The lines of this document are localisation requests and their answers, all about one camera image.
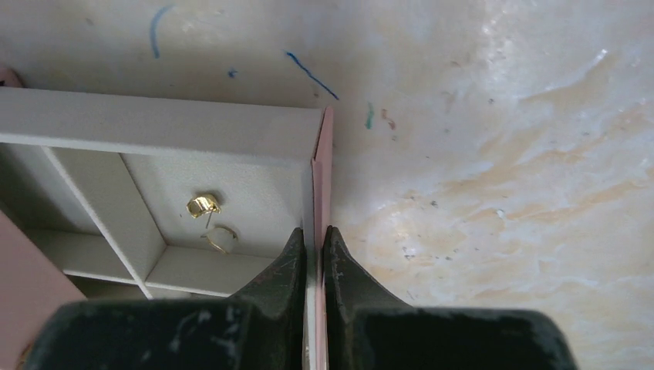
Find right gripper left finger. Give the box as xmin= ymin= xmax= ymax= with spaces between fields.
xmin=25 ymin=229 xmax=306 ymax=369

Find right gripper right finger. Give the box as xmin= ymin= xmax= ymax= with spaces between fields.
xmin=322 ymin=226 xmax=578 ymax=369

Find pink jewelry box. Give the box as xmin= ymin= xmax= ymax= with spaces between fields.
xmin=0 ymin=66 xmax=87 ymax=370

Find beige divided tray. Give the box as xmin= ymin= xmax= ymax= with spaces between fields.
xmin=1 ymin=87 xmax=333 ymax=369

